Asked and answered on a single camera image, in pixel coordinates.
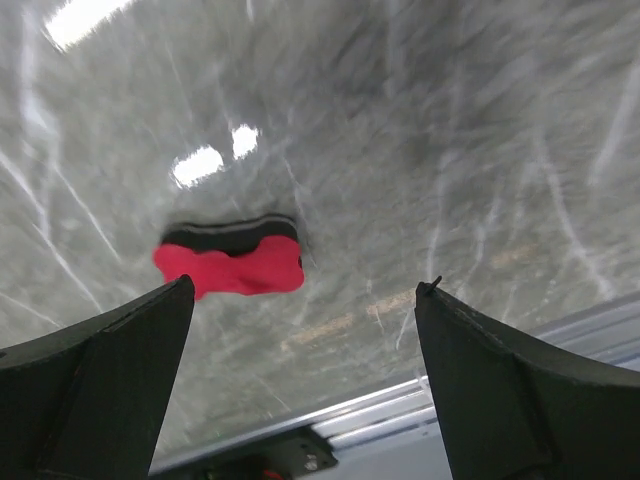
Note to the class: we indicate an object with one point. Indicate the aluminium rail frame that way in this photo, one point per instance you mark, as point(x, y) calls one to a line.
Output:
point(388, 424)

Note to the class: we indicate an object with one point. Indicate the red black whiteboard eraser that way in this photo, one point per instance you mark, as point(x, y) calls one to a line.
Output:
point(248, 257)

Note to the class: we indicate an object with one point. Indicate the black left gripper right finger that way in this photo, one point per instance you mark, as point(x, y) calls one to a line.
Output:
point(511, 406)

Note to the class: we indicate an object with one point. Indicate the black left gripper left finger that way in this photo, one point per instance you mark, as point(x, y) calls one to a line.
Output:
point(88, 401)

